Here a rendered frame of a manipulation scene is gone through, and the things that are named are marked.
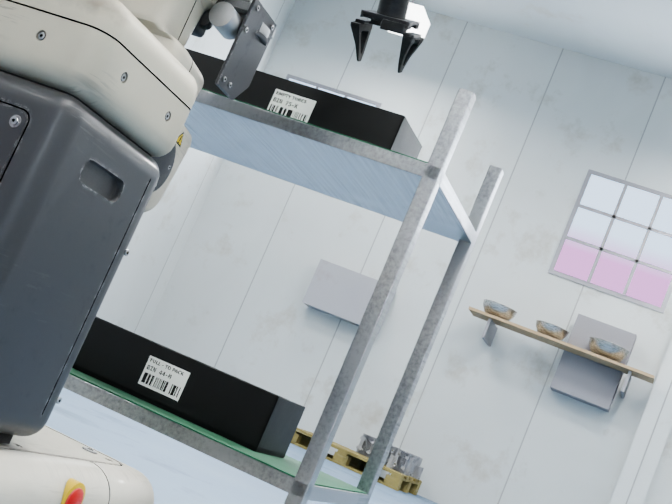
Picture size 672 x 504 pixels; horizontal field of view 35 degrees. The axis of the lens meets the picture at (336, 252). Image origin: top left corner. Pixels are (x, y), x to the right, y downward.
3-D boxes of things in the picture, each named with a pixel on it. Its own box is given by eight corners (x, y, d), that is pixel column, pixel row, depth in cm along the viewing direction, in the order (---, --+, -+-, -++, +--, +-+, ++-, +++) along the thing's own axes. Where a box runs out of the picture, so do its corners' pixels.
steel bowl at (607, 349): (624, 370, 1090) (629, 355, 1093) (624, 363, 1051) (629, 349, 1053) (584, 355, 1105) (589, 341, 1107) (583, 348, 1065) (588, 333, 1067)
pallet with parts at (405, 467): (417, 495, 1108) (431, 462, 1113) (400, 492, 1021) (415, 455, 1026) (305, 445, 1152) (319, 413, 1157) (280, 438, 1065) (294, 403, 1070)
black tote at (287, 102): (145, 88, 226) (166, 41, 228) (178, 118, 242) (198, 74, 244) (383, 166, 206) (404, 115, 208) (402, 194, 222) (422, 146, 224)
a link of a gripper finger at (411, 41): (383, 65, 209) (394, 18, 206) (415, 75, 206) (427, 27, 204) (369, 66, 203) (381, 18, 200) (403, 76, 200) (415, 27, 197)
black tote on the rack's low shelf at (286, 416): (18, 343, 217) (41, 293, 219) (60, 356, 233) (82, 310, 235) (255, 451, 198) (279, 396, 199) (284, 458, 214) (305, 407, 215)
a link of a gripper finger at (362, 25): (355, 58, 211) (366, 11, 208) (387, 67, 208) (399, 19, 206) (341, 58, 205) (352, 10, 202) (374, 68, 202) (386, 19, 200)
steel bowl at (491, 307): (513, 328, 1128) (518, 316, 1130) (510, 321, 1093) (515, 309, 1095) (481, 315, 1140) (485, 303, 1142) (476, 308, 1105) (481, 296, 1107)
